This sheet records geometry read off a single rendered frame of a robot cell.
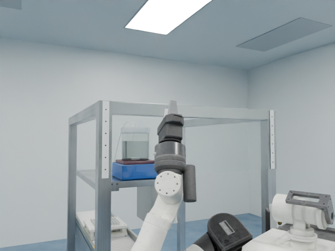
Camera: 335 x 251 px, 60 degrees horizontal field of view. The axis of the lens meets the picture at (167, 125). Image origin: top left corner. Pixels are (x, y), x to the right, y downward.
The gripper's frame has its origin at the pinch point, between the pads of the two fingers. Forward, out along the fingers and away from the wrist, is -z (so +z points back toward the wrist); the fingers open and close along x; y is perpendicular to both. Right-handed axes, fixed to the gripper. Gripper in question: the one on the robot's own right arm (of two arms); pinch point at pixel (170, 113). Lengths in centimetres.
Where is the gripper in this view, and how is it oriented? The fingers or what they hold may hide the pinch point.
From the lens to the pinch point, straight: 87.8
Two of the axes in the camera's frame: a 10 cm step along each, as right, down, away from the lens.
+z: -0.1, 9.0, -4.4
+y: -9.6, -1.4, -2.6
